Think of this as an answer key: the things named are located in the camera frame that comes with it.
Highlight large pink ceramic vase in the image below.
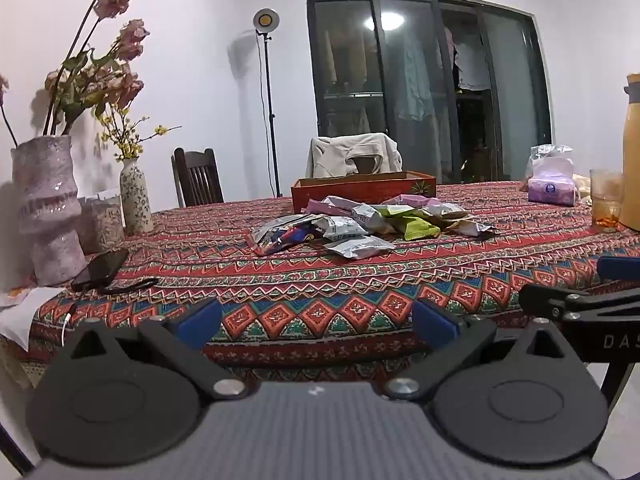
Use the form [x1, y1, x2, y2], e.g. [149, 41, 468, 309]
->
[11, 135, 89, 287]

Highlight wooden chair under jacket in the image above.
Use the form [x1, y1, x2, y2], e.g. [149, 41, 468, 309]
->
[350, 156, 383, 176]

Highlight glass jar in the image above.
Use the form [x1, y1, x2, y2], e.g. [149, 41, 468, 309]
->
[77, 189, 126, 256]

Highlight yellow thermos jug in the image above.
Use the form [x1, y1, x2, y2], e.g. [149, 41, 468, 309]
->
[619, 74, 640, 232]

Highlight beige jacket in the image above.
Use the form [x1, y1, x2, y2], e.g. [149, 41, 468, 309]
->
[306, 132, 403, 179]

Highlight black smartphone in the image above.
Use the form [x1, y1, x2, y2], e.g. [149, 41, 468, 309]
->
[71, 249, 130, 291]

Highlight white paper sheet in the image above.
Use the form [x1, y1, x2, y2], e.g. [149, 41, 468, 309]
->
[0, 287, 66, 351]

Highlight glass cup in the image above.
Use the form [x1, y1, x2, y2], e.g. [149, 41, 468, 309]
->
[590, 167, 625, 233]

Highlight purple tissue pack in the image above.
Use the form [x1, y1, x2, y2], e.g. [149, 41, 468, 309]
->
[527, 157, 579, 206]

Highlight clear plastic bag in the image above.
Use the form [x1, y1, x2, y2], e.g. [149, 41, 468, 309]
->
[529, 144, 574, 167]

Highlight dark wooden chair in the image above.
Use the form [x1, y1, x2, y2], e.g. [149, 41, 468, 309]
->
[171, 147, 225, 208]

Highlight pile of snack packets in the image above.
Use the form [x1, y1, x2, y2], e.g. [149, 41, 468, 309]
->
[245, 195, 499, 260]

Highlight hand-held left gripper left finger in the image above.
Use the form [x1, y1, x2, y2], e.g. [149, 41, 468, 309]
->
[62, 300, 251, 402]

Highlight yellow flower sprigs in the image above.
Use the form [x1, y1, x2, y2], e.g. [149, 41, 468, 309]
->
[97, 110, 183, 163]

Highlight brown crumpled bag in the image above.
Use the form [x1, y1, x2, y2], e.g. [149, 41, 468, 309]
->
[572, 174, 594, 206]

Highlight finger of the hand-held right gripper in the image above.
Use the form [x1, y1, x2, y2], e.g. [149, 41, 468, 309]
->
[596, 255, 640, 284]
[519, 284, 640, 324]

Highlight black framed glass sliding door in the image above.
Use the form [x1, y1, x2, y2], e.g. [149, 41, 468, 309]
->
[305, 0, 554, 185]

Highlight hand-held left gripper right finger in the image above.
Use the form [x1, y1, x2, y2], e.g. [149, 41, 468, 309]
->
[382, 300, 582, 402]

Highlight light stand with round lamp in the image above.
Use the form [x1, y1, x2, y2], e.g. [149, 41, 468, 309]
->
[252, 7, 284, 198]

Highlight red cardboard box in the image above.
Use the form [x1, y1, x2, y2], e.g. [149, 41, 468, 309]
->
[291, 171, 437, 214]

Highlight black strap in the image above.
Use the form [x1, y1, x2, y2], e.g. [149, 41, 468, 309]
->
[92, 277, 160, 295]

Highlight small speckled vase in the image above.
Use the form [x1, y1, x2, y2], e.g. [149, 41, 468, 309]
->
[119, 157, 155, 235]

